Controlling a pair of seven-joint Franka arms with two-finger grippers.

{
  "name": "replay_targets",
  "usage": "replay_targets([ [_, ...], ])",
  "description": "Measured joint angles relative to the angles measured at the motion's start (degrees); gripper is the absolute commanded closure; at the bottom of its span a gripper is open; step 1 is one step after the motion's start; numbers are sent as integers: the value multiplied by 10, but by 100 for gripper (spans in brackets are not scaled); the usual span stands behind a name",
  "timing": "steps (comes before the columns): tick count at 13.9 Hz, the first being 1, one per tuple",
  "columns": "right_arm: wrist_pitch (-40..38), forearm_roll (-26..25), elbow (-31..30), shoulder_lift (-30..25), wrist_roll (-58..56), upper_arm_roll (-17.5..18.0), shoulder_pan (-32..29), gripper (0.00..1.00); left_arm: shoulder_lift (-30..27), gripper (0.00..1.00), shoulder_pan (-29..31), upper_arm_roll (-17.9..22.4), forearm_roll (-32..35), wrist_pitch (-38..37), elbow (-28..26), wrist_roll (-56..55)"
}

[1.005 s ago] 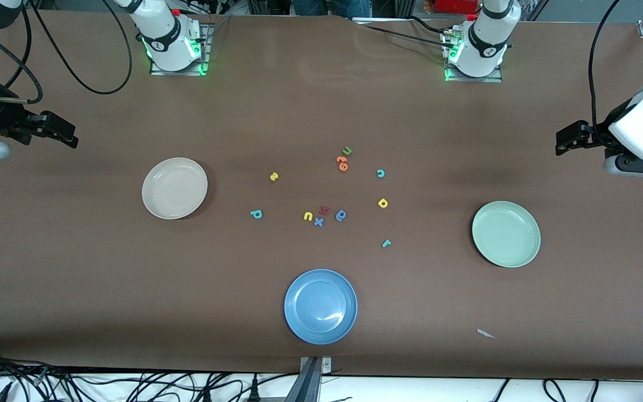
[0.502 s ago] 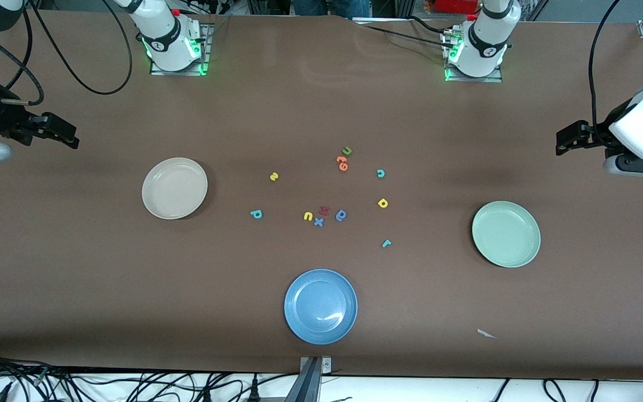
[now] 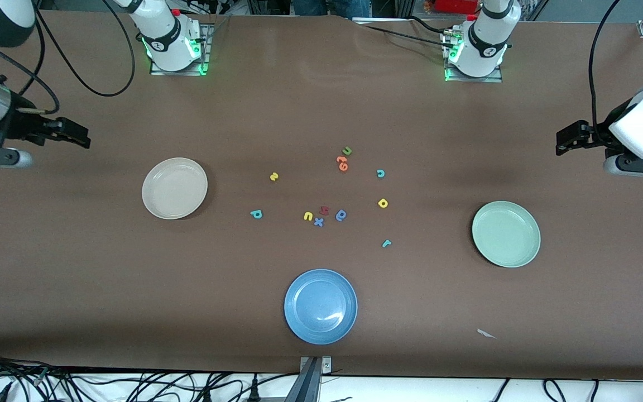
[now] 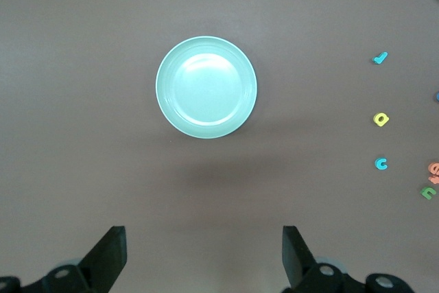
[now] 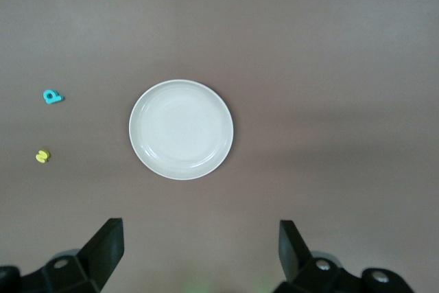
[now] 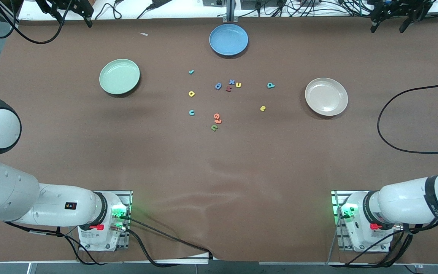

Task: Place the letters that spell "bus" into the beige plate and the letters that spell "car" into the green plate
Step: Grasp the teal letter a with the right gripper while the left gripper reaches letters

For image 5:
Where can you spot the yellow foam letter m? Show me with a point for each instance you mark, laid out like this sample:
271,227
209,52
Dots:
42,156

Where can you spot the beige brown plate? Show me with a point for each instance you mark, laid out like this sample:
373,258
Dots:
181,129

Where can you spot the brown table cover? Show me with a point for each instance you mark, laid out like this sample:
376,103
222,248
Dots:
308,49

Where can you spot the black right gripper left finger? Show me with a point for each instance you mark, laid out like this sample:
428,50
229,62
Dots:
101,258

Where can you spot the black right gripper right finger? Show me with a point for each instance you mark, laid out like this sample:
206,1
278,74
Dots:
298,262

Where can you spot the teal foam letter p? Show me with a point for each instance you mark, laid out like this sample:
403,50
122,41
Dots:
57,98

